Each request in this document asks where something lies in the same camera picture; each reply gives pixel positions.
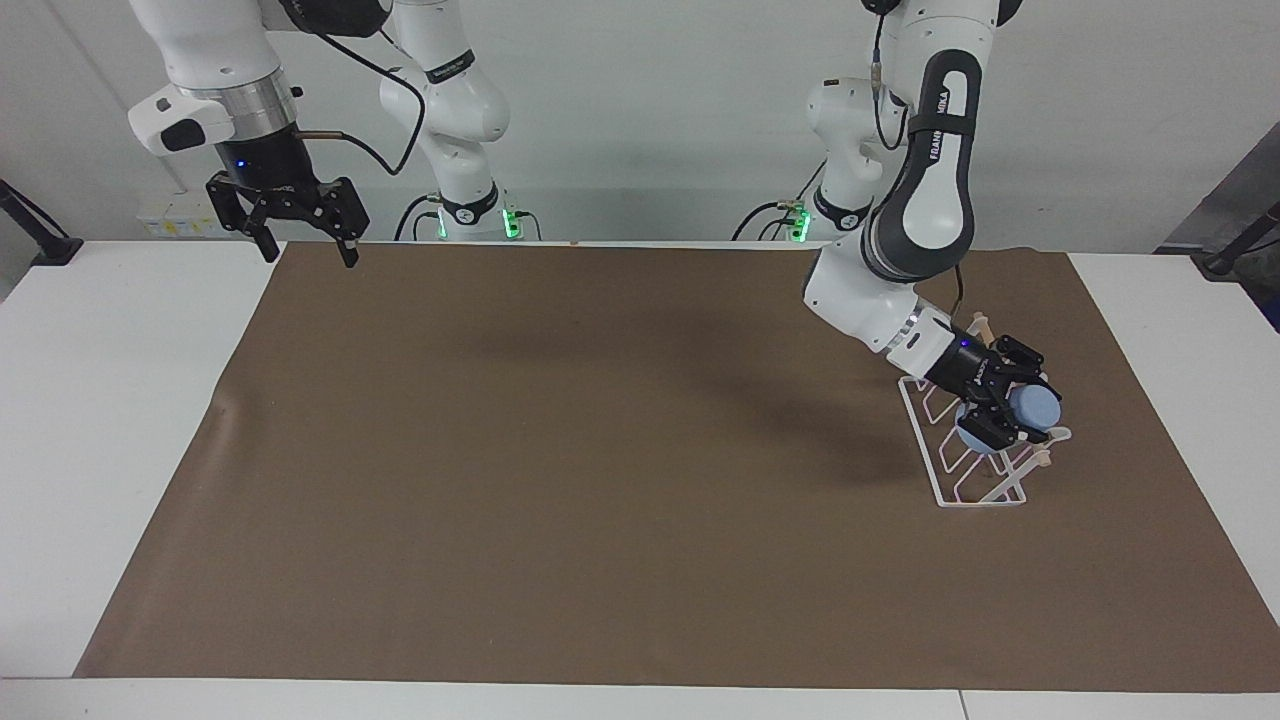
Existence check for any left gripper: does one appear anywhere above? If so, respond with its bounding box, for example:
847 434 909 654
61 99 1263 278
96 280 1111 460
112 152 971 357
924 333 1063 453

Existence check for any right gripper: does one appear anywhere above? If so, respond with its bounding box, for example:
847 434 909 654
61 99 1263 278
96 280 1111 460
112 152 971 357
206 127 372 270

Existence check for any light blue cup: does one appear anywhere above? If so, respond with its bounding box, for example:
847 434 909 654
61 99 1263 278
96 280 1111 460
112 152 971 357
955 384 1063 458

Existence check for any black stand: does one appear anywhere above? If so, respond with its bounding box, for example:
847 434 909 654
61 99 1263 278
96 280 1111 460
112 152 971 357
0 178 84 267
1199 198 1280 278

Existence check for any black cable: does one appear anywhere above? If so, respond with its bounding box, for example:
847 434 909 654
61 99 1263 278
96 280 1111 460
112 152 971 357
393 194 443 242
870 8 915 153
731 200 793 242
288 18 429 178

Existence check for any white wire cup holder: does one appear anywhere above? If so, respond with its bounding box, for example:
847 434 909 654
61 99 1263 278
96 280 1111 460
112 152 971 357
897 310 1074 510

